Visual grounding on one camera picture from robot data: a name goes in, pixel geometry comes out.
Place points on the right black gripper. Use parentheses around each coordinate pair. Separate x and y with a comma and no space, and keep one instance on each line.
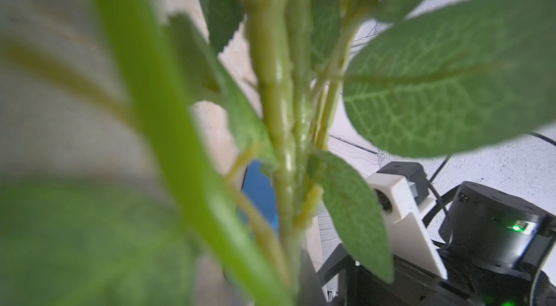
(494,246)

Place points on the blue tape dispenser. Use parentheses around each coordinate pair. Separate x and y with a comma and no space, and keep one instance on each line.
(258,189)

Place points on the artificial flower bouquet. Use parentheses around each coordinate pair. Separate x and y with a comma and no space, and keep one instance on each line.
(126,131)

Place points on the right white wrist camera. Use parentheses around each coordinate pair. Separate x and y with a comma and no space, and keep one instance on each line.
(403,189)

